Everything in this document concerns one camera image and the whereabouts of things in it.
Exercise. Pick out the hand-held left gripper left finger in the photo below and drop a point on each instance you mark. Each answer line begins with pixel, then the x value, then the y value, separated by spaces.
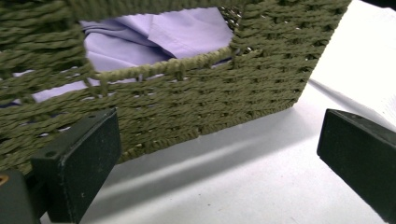
pixel 90 161

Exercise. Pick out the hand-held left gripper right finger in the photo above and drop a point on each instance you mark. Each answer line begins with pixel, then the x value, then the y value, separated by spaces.
pixel 361 155

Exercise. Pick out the green woven basket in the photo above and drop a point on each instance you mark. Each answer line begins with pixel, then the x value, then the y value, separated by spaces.
pixel 249 93

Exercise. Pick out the lavender shirt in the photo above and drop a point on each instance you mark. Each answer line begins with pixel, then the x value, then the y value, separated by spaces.
pixel 186 31

